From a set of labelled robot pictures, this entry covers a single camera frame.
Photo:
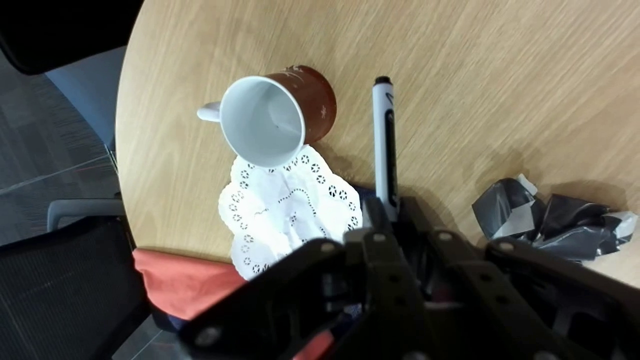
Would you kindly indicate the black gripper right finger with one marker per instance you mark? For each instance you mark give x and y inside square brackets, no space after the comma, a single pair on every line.
[506,300]

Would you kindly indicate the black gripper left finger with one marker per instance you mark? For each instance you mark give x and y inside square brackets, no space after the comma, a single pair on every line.
[373,292]

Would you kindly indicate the black and white marker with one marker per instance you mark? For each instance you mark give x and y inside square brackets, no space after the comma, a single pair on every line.
[384,141]

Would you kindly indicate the red mug white inside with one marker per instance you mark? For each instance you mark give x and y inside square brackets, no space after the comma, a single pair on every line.
[267,121]

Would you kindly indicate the crumpled grey foil wrapper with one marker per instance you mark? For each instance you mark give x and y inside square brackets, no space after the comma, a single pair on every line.
[526,213]

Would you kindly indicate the white lace doily cloth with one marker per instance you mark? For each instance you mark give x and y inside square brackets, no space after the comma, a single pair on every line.
[280,207]

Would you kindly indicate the black mesh office chair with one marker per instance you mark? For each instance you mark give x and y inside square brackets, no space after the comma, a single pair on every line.
[61,292]

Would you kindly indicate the grey-blue flat board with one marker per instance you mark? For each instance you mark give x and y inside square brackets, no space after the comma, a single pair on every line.
[90,87]

